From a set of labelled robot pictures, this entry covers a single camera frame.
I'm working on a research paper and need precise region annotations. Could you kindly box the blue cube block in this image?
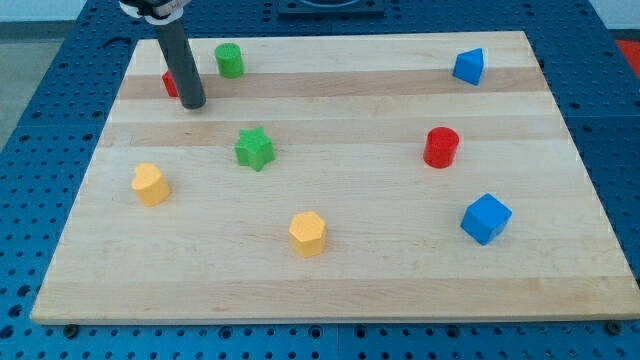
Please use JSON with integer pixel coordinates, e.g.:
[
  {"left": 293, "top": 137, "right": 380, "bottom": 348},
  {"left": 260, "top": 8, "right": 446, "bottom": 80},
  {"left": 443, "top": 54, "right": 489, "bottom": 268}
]
[{"left": 461, "top": 193, "right": 512, "bottom": 246}]

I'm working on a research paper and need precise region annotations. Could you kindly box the black and white rod mount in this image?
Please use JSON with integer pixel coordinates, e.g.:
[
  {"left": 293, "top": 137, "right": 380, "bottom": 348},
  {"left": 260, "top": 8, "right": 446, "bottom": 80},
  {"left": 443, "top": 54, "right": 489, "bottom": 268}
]
[{"left": 119, "top": 0, "right": 190, "bottom": 25}]

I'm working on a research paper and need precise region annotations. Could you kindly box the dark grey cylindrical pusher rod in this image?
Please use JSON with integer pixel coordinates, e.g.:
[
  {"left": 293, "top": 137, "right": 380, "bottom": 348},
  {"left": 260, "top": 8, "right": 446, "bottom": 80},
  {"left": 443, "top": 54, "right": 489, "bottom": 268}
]
[{"left": 154, "top": 19, "right": 206, "bottom": 110}]

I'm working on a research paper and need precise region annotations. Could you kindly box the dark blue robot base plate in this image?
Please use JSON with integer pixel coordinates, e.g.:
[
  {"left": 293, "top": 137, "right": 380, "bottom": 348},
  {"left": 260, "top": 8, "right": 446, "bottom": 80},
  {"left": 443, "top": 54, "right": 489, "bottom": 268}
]
[{"left": 275, "top": 0, "right": 386, "bottom": 18}]

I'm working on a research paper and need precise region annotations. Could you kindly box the blue triangular prism block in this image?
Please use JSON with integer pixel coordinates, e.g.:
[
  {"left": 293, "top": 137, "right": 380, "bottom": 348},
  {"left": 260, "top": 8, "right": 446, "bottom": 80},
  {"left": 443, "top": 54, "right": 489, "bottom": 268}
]
[{"left": 452, "top": 48, "right": 484, "bottom": 86}]

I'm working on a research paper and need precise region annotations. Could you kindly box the yellow heart block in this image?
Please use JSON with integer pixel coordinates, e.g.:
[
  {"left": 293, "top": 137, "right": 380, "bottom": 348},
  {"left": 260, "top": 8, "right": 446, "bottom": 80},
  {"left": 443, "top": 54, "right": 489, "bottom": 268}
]
[{"left": 131, "top": 163, "right": 171, "bottom": 207}]

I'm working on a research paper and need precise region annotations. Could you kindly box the red block behind rod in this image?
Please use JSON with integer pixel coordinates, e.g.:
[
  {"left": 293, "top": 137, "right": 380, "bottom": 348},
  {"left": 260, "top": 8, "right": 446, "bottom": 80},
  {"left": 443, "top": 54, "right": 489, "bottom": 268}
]
[{"left": 162, "top": 70, "right": 179, "bottom": 98}]

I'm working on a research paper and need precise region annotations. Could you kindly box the yellow hexagon block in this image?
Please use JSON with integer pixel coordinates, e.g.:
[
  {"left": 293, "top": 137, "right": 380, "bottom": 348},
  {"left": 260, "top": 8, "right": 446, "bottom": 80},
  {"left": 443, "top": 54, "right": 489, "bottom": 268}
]
[{"left": 289, "top": 211, "right": 327, "bottom": 258}]

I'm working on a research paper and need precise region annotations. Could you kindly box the green star block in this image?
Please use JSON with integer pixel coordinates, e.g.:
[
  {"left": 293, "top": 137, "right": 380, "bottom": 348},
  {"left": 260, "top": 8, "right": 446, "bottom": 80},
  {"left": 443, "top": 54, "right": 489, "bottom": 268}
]
[{"left": 234, "top": 127, "right": 275, "bottom": 172}]

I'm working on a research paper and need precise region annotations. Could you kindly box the green cylinder block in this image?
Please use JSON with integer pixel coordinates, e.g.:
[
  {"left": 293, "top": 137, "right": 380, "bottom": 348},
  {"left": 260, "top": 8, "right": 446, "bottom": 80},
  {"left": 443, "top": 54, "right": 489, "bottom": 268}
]
[{"left": 214, "top": 43, "right": 244, "bottom": 79}]

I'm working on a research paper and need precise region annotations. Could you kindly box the red cylinder block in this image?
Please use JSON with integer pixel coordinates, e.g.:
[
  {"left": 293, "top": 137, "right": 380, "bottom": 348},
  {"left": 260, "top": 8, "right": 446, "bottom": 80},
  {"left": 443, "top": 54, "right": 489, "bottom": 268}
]
[{"left": 423, "top": 127, "right": 460, "bottom": 169}]

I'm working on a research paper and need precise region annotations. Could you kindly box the light wooden board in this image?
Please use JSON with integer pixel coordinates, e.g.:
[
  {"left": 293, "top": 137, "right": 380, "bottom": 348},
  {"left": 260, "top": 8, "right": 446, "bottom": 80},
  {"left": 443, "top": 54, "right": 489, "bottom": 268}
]
[{"left": 31, "top": 31, "right": 639, "bottom": 325}]

